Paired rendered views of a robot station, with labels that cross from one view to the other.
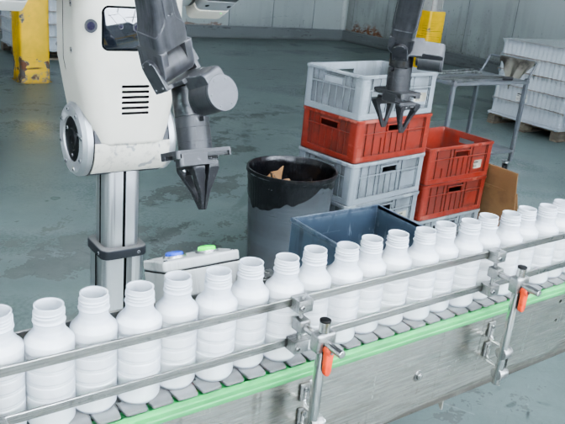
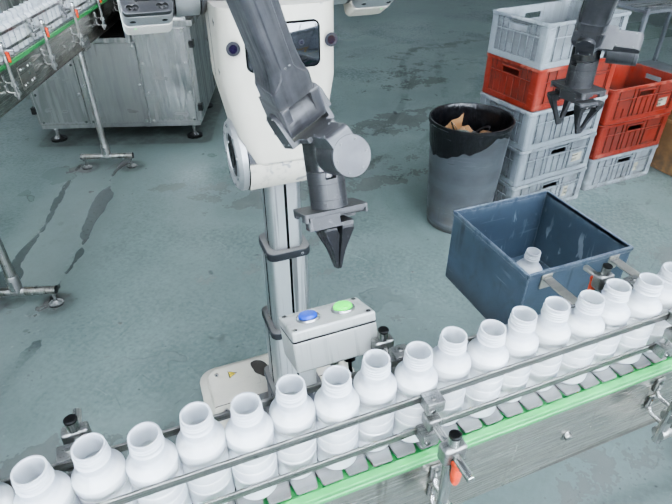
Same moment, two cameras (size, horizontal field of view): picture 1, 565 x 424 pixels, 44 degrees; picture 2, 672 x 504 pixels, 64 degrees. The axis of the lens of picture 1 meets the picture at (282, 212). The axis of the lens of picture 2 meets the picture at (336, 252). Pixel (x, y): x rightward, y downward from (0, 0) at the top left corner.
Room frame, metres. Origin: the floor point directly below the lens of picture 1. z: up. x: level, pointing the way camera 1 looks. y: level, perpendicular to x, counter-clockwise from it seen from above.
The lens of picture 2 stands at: (0.43, -0.04, 1.68)
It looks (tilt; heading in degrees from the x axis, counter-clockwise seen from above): 35 degrees down; 15
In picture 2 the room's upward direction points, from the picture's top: straight up
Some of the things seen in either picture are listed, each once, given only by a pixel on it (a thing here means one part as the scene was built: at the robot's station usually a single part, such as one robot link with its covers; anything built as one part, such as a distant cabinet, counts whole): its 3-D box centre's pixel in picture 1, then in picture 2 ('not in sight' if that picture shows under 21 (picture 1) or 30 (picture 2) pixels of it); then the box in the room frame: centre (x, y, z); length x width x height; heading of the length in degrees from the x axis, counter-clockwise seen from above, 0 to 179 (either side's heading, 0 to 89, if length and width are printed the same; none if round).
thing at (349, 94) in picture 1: (371, 88); (556, 32); (3.68, -0.40, 1.00); 0.61 x 0.41 x 0.22; 134
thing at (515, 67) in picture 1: (514, 73); not in sight; (6.19, -1.91, 0.85); 0.36 x 0.12 x 0.27; 37
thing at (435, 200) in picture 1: (429, 188); (607, 125); (4.18, -0.90, 0.33); 0.61 x 0.41 x 0.22; 130
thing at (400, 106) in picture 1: (399, 113); (578, 111); (1.67, -0.26, 1.26); 0.07 x 0.07 x 0.09; 37
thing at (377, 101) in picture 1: (389, 109); (566, 106); (1.70, -0.24, 1.26); 0.07 x 0.07 x 0.09; 37
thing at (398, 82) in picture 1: (398, 82); (580, 76); (1.68, -0.25, 1.33); 0.10 x 0.07 x 0.07; 37
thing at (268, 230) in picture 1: (286, 228); (463, 171); (3.27, -0.03, 0.32); 0.45 x 0.45 x 0.64
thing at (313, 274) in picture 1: (309, 296); (447, 376); (0.99, -0.06, 1.08); 0.06 x 0.06 x 0.17
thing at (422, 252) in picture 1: (419, 272); (578, 337); (1.13, -0.25, 1.08); 0.06 x 0.06 x 0.17
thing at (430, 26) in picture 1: (425, 46); not in sight; (11.17, -1.98, 0.55); 0.40 x 0.40 x 1.10; 37
